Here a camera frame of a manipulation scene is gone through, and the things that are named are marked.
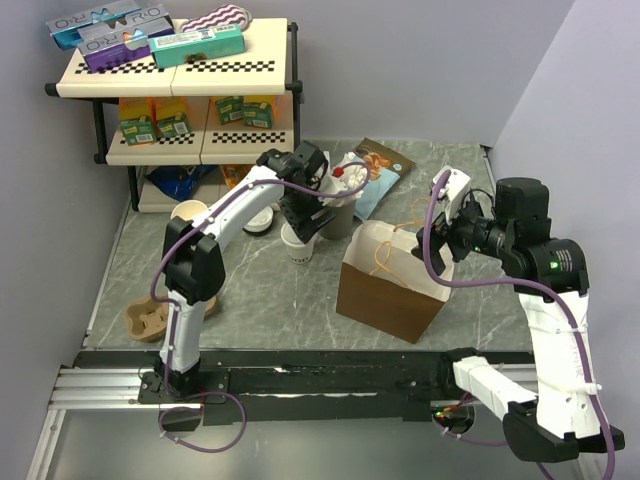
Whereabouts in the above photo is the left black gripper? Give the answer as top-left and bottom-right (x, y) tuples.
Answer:
(278, 180), (336, 243)

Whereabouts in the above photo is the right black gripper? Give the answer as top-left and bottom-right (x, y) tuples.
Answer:
(410, 191), (513, 274)

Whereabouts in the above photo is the single white paper cup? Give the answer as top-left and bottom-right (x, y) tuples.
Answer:
(280, 222), (316, 264)

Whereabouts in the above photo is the stack of white cup lids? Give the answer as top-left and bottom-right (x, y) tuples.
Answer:
(243, 206), (274, 236)

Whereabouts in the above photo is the brown paper takeout bag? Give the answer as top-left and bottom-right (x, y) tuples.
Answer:
(336, 205), (451, 344)

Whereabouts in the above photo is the stack of white paper cups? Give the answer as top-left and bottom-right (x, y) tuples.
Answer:
(170, 199), (208, 221)

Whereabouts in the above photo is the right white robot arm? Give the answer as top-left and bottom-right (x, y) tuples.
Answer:
(412, 167), (625, 478)

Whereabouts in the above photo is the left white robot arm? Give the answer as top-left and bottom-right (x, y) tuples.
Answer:
(155, 141), (333, 402)

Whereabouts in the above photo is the grey straw holder cup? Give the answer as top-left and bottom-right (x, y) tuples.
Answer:
(319, 201), (356, 241)

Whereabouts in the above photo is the orange snack bag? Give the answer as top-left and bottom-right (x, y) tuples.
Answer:
(219, 164), (252, 190)

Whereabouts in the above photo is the light blue nut bag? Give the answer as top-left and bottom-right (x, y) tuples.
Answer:
(349, 138), (415, 221)

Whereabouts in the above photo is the green orange box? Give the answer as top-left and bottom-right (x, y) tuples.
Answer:
(154, 97), (192, 138)
(241, 95), (277, 129)
(119, 97), (157, 146)
(211, 96), (244, 125)

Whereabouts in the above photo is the cream checkered shelf rack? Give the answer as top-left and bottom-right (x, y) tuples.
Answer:
(45, 18), (303, 213)

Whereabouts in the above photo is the dark blue snack bag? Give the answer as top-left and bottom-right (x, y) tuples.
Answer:
(146, 165), (217, 202)

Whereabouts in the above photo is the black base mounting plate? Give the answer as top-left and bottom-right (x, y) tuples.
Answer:
(136, 351), (531, 427)

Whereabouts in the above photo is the teal carton box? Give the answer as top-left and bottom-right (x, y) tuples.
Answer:
(149, 24), (246, 69)

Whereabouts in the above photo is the brown cardboard cup carrier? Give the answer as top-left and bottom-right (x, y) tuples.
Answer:
(125, 292), (217, 344)

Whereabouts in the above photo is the green orange box far left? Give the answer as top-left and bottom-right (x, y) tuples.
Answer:
(119, 97), (157, 146)

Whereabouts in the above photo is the purple white wavy pouch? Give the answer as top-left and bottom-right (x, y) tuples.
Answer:
(180, 4), (253, 32)

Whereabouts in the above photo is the purple O-R-O box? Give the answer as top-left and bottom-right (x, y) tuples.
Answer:
(79, 18), (174, 73)

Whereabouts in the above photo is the blue O-R-O box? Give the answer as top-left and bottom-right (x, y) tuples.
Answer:
(46, 0), (172, 50)

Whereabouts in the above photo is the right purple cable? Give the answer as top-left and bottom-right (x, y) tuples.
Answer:
(421, 169), (617, 480)

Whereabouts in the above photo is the purple cable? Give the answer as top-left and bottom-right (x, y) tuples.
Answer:
(149, 162), (373, 455)
(421, 169), (617, 480)

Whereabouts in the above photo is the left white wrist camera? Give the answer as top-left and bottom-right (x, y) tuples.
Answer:
(318, 166), (366, 207)

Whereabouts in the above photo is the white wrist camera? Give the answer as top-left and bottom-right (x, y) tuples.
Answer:
(431, 165), (471, 225)
(318, 166), (366, 207)

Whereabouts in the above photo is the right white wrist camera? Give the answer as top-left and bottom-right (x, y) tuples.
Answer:
(431, 165), (471, 225)

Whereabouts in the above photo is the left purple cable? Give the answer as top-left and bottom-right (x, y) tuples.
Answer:
(149, 162), (373, 455)

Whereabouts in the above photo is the aluminium rail frame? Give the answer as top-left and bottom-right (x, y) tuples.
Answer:
(24, 324), (601, 480)

